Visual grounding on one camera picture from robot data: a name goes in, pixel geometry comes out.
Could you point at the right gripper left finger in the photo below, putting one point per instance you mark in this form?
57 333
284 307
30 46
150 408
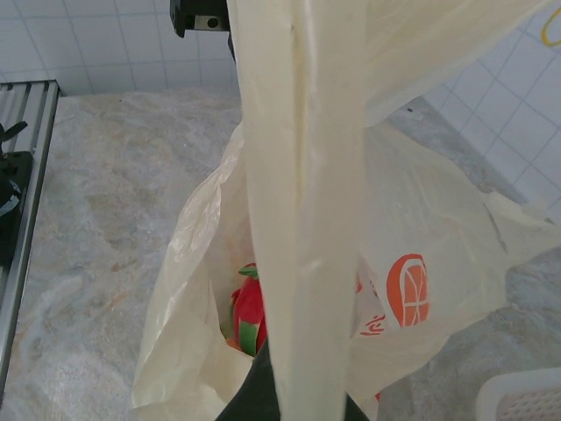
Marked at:
254 394

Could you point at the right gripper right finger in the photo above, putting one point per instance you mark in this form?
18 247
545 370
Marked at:
352 412

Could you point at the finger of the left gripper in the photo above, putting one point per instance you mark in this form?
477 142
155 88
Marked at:
232 48

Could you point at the red fake dragon fruit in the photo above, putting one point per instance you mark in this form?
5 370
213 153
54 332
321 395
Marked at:
250 307

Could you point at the cream orange-print plastic bag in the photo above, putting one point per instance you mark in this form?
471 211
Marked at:
307 175

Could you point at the white plastic basket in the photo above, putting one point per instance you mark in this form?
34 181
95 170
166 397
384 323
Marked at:
526 403

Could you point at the marbled plastic table cover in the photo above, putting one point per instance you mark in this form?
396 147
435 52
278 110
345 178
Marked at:
109 197

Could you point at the aluminium mounting rail frame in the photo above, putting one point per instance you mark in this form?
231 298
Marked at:
26 105

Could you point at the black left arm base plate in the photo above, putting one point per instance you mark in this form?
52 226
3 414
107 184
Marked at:
17 166

